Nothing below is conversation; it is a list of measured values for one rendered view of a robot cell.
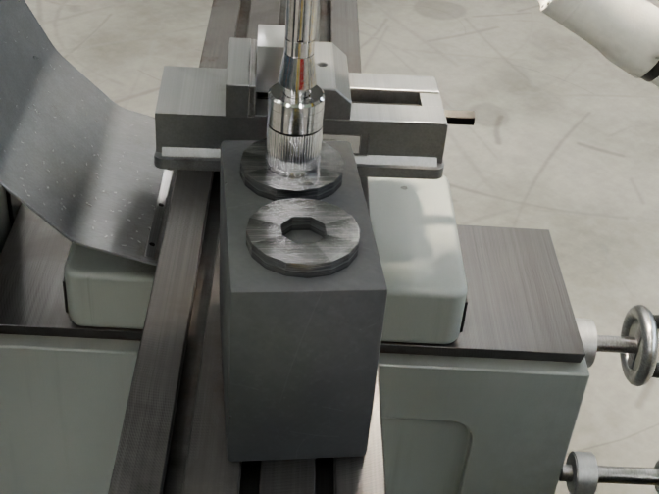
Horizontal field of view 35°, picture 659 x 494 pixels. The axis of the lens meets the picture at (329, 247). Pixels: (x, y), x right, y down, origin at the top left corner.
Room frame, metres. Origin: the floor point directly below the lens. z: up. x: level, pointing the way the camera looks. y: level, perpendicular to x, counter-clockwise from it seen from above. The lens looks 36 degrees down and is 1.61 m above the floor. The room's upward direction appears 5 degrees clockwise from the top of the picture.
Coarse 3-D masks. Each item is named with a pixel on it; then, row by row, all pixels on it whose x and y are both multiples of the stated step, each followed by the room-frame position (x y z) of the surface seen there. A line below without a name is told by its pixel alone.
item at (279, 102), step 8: (272, 88) 0.77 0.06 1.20; (280, 88) 0.77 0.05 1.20; (312, 88) 0.77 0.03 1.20; (320, 88) 0.77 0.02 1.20; (272, 96) 0.75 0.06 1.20; (280, 96) 0.75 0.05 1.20; (288, 96) 0.76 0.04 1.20; (312, 96) 0.76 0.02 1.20; (320, 96) 0.76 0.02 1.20; (272, 104) 0.75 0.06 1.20; (280, 104) 0.74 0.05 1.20; (288, 104) 0.74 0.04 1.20; (296, 104) 0.74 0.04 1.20; (304, 104) 0.75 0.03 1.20; (312, 104) 0.75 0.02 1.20; (320, 104) 0.75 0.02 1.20; (280, 112) 0.74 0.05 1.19; (288, 112) 0.74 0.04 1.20; (296, 112) 0.74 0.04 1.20; (304, 112) 0.74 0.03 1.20; (312, 112) 0.75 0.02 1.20
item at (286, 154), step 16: (272, 112) 0.75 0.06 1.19; (320, 112) 0.75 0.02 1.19; (272, 128) 0.75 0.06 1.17; (288, 128) 0.74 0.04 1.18; (304, 128) 0.74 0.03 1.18; (320, 128) 0.76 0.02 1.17; (272, 144) 0.75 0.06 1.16; (288, 144) 0.74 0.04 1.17; (304, 144) 0.74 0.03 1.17; (320, 144) 0.76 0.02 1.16; (272, 160) 0.75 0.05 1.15; (288, 160) 0.74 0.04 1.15; (304, 160) 0.74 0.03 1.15; (320, 160) 0.76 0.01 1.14
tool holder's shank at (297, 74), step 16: (288, 0) 0.76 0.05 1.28; (304, 0) 0.76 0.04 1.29; (288, 16) 0.76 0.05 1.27; (304, 16) 0.76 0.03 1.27; (288, 32) 0.76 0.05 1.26; (304, 32) 0.75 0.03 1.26; (288, 48) 0.76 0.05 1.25; (304, 48) 0.75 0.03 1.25; (288, 64) 0.75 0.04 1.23; (304, 64) 0.75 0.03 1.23; (288, 80) 0.75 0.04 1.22; (304, 80) 0.75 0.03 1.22; (304, 96) 0.76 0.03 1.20
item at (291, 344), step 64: (256, 192) 0.73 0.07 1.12; (320, 192) 0.73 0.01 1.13; (256, 256) 0.64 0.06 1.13; (320, 256) 0.63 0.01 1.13; (256, 320) 0.60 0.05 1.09; (320, 320) 0.61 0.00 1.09; (256, 384) 0.60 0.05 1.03; (320, 384) 0.61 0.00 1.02; (256, 448) 0.60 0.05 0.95; (320, 448) 0.61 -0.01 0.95
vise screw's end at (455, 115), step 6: (450, 114) 1.14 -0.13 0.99; (456, 114) 1.15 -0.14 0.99; (462, 114) 1.15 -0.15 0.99; (468, 114) 1.15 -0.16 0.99; (474, 114) 1.15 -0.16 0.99; (450, 120) 1.14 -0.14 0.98; (456, 120) 1.14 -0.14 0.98; (462, 120) 1.14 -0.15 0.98; (468, 120) 1.14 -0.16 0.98; (474, 120) 1.14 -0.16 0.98
